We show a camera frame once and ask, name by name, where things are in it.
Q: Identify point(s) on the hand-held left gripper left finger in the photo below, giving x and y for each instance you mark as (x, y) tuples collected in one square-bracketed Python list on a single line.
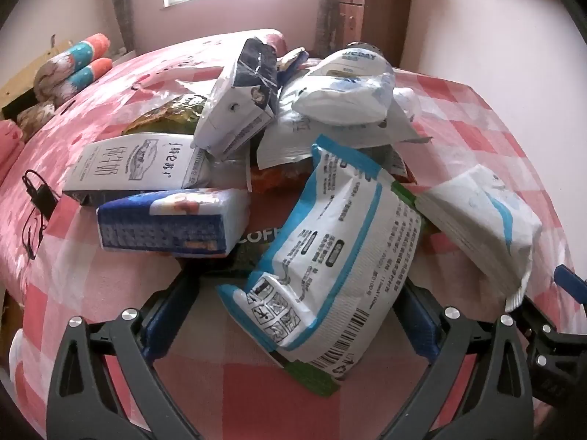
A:
[(167, 316)]

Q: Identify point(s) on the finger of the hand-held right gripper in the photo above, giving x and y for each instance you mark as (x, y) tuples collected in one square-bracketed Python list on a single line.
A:
[(571, 282), (541, 325)]

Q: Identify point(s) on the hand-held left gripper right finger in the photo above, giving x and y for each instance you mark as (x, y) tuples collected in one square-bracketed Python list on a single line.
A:
[(424, 325)]

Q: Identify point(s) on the white packet with blue stripe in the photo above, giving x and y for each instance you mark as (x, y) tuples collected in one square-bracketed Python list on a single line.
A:
[(477, 220)]

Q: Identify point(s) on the large white blue-edged packet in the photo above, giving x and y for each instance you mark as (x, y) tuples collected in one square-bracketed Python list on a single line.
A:
[(339, 247)]

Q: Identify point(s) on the black gold coffee packet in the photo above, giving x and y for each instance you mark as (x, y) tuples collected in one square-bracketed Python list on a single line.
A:
[(257, 243)]

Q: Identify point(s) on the white milk carton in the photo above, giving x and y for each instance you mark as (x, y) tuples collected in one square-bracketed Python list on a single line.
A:
[(133, 165)]

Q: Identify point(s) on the green yellow snack bag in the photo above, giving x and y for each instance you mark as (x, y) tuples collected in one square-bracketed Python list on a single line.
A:
[(165, 117)]

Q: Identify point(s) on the blue white tissue pack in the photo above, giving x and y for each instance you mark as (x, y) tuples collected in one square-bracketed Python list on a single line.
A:
[(174, 224)]

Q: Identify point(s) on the red white checkered tablecloth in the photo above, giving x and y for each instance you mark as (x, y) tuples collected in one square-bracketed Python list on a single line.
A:
[(481, 114)]

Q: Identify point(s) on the flat white plastic packet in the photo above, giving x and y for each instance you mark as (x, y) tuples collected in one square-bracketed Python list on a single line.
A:
[(284, 142)]

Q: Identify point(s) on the white black snack bag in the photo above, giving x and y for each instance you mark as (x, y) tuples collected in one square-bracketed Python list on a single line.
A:
[(238, 101)]

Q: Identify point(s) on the brown plush toy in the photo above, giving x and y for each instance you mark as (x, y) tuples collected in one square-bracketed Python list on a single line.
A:
[(36, 117)]

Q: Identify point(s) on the bed with pink sheet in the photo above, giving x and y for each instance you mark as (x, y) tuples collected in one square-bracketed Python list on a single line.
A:
[(151, 68)]

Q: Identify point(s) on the white blue-print plastic bag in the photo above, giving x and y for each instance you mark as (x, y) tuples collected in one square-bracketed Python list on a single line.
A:
[(344, 87)]

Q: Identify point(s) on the rolled teal orange blanket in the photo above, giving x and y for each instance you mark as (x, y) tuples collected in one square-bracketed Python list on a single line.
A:
[(78, 64)]

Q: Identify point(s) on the small blue white packet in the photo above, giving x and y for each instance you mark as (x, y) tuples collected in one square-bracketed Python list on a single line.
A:
[(289, 59)]

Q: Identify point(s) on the wooden cabinet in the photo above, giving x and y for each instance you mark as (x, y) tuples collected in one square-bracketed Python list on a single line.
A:
[(380, 18)]

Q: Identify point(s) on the grey curtain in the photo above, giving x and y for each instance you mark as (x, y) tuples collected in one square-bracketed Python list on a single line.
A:
[(326, 9), (123, 4)]

